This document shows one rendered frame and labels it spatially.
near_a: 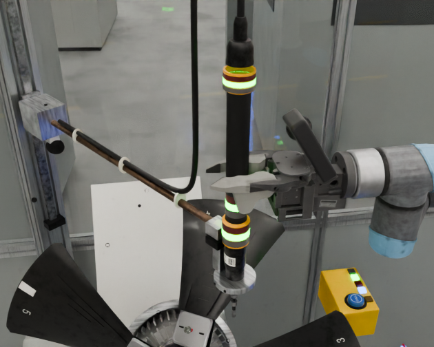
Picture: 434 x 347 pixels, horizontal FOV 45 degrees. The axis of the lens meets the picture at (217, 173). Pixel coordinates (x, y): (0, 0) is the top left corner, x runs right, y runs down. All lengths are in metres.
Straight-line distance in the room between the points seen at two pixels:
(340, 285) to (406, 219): 0.59
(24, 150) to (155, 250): 0.41
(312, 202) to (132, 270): 0.59
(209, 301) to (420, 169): 0.45
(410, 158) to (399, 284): 1.33
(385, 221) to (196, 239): 0.39
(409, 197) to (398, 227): 0.06
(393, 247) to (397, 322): 1.39
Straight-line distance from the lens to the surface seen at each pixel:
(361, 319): 1.39
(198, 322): 1.03
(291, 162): 0.77
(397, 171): 0.81
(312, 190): 0.77
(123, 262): 1.25
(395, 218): 0.86
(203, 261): 1.04
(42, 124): 1.23
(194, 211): 0.87
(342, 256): 1.92
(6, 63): 1.28
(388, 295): 2.14
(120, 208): 1.25
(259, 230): 1.01
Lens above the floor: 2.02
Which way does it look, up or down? 31 degrees down
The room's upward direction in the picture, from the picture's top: straight up
